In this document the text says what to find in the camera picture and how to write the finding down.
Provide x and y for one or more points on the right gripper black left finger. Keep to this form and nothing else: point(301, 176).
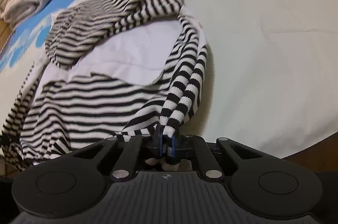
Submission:
point(117, 160)

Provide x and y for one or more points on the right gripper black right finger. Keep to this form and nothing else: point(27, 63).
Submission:
point(223, 160)

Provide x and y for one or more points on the black white striped garment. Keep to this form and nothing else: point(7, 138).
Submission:
point(110, 68)

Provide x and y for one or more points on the blue white patterned bedsheet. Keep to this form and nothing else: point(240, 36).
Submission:
point(271, 76)

